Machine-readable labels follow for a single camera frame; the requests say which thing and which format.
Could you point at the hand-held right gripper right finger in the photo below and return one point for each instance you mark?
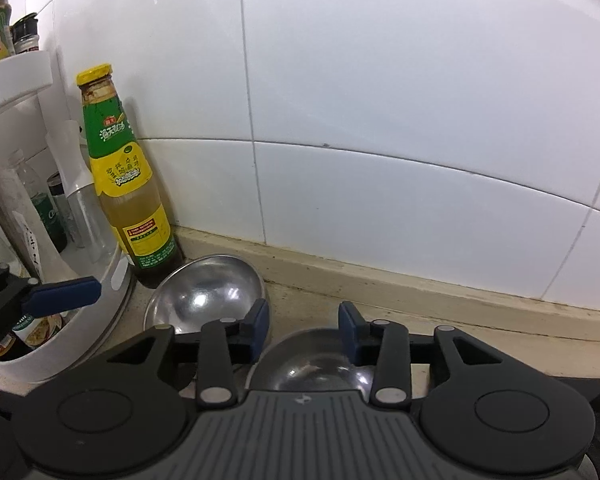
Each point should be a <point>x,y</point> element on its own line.
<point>348,330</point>

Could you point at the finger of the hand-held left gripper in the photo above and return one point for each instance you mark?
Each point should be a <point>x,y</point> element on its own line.
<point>65,295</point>

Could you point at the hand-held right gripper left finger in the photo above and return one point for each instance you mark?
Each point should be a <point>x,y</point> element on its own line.
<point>260,325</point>

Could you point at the large stainless steel bowl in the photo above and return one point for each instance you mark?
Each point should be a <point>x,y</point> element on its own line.
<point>310,360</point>

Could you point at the medium stainless steel bowl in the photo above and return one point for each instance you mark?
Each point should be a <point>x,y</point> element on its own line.
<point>205,290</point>

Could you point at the labelled glass jar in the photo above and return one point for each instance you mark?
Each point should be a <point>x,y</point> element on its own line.
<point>37,330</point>

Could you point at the printed clear plastic bag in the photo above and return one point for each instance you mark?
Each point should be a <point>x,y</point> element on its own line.
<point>27,245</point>

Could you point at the white tiered condiment rack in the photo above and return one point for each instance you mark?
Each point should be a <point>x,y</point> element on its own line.
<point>70,350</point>

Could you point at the dark sauce bottle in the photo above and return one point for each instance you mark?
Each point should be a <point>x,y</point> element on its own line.
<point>7,347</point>

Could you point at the green-labelled dark bottle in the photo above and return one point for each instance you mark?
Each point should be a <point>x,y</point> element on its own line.
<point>47,220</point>

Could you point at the clear oil spray bottle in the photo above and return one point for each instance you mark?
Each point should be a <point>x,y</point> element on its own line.
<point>80,195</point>

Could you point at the yellow-capped sauce bottle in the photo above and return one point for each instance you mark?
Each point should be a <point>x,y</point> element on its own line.
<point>130,200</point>

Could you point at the clear plastic bottle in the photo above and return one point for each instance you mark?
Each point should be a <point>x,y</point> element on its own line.
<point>25,175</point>

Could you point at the black-lidded spice jar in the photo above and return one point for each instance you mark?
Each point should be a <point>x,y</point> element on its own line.
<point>25,35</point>

